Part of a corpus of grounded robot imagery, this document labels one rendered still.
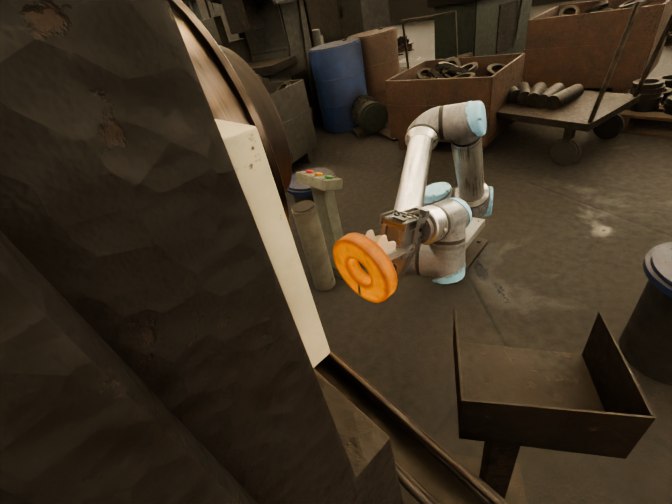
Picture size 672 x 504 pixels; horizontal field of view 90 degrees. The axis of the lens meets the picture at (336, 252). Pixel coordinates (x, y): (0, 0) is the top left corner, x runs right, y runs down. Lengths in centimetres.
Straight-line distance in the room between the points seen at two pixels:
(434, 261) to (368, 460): 60
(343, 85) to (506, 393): 367
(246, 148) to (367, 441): 36
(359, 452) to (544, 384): 49
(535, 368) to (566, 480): 62
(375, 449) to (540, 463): 102
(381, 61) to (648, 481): 404
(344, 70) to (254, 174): 391
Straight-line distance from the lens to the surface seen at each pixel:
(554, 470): 142
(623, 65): 432
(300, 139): 344
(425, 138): 125
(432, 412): 144
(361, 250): 65
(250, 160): 18
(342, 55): 406
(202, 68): 48
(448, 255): 91
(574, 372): 88
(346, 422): 46
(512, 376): 83
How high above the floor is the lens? 128
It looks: 36 degrees down
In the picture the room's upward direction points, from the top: 14 degrees counter-clockwise
